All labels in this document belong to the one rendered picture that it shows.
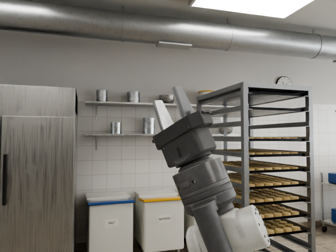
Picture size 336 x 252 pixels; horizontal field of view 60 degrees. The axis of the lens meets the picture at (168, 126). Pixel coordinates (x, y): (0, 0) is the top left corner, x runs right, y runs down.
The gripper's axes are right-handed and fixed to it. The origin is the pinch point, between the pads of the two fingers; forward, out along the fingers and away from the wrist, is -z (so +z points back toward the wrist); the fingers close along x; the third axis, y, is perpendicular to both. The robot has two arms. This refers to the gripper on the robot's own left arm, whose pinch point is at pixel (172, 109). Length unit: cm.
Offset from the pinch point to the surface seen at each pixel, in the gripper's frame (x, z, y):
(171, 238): -253, 66, -213
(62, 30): -194, -180, -119
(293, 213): -54, 52, -135
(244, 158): -51, 12, -104
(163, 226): -251, 48, -207
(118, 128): -263, -89, -202
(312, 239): -51, 69, -137
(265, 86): -30, -22, -122
